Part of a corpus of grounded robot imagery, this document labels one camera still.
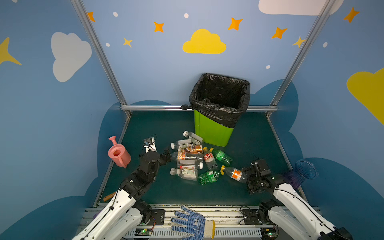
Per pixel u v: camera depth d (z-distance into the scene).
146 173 0.53
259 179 0.62
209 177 0.86
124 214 0.47
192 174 0.84
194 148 0.96
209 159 0.95
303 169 0.75
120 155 0.84
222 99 1.02
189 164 0.87
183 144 0.97
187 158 0.91
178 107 0.86
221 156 0.93
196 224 0.72
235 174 0.84
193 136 1.03
